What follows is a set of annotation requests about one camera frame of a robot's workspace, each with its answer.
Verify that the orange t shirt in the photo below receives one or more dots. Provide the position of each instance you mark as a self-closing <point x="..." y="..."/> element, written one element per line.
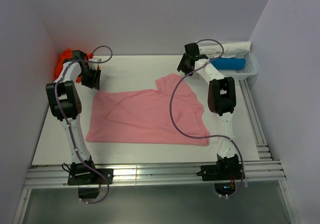
<point x="67" y="54"/>

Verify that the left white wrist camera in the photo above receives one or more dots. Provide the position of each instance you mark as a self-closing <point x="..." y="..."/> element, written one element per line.
<point x="94" y="63"/>

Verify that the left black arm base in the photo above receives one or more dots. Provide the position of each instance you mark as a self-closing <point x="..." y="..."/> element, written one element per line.
<point x="89" y="183"/>

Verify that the pink t shirt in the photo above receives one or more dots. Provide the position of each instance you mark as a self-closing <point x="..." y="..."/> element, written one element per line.
<point x="169" y="114"/>

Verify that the rolled white t shirt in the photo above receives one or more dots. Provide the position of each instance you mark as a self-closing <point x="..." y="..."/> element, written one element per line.
<point x="231" y="50"/>

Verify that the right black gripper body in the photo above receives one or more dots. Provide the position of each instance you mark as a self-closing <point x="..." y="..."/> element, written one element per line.
<point x="183" y="65"/>

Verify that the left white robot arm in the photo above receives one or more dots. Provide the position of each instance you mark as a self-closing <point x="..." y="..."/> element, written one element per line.
<point x="65" y="105"/>

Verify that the white plastic basket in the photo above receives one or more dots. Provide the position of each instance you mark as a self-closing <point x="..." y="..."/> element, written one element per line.
<point x="249" y="69"/>

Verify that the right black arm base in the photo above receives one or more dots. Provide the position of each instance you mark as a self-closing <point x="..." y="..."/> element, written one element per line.
<point x="226" y="169"/>

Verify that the rolled blue t shirt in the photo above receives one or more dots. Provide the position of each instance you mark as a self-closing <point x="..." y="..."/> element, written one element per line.
<point x="229" y="64"/>

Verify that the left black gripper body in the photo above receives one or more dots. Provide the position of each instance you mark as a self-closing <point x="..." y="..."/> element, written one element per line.
<point x="90" y="77"/>

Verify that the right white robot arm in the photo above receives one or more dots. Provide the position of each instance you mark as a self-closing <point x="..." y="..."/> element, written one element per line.
<point x="221" y="99"/>

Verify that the aluminium rail frame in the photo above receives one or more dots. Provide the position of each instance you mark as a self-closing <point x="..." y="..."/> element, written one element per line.
<point x="166" y="193"/>

